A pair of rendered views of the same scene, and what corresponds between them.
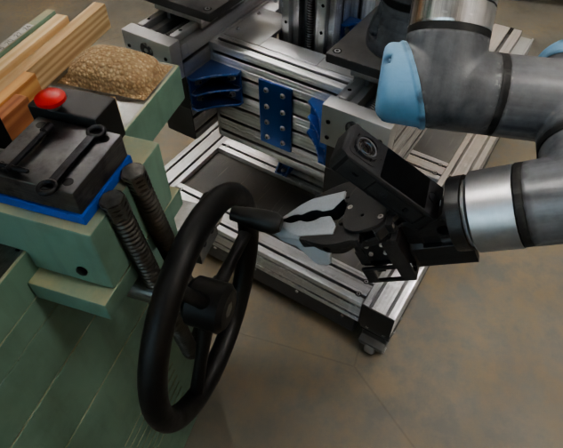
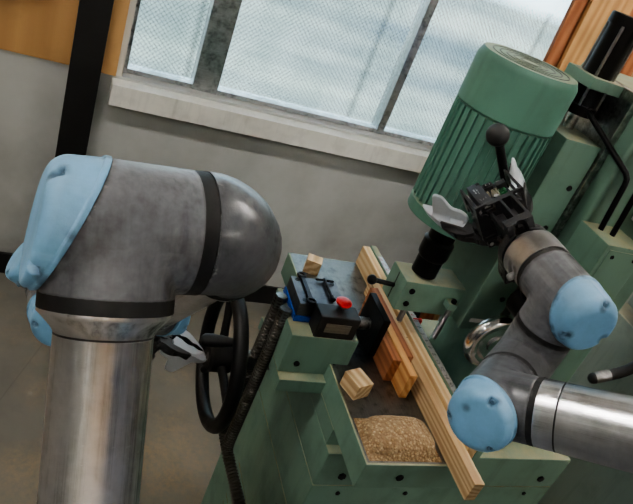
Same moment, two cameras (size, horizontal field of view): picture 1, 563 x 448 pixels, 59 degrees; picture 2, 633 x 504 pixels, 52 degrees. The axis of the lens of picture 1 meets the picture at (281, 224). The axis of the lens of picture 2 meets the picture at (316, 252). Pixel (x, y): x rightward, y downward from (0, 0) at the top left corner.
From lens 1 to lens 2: 1.26 m
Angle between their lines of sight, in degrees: 93
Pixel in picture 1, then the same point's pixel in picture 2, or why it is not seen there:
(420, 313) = not seen: outside the picture
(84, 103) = (331, 310)
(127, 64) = (383, 419)
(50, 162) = (314, 287)
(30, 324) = not seen: hidden behind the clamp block
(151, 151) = (291, 329)
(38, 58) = (435, 404)
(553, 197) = not seen: hidden behind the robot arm
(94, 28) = (458, 471)
